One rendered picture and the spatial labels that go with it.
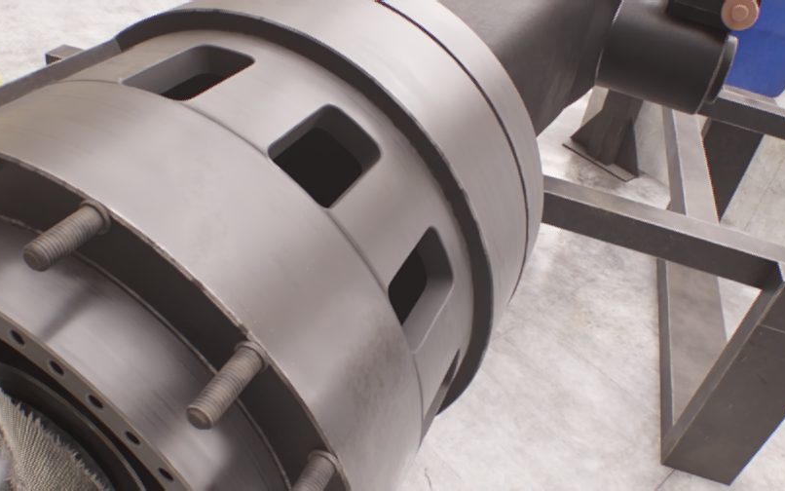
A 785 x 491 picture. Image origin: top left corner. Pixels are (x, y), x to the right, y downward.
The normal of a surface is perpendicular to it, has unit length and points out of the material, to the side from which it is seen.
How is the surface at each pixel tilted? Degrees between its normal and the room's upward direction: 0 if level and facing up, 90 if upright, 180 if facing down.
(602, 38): 83
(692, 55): 67
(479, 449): 0
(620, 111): 90
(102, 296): 18
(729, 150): 90
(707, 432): 90
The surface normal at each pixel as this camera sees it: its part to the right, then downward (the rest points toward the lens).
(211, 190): 0.47, -0.60
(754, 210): -0.75, 0.31
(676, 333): 0.14, -0.79
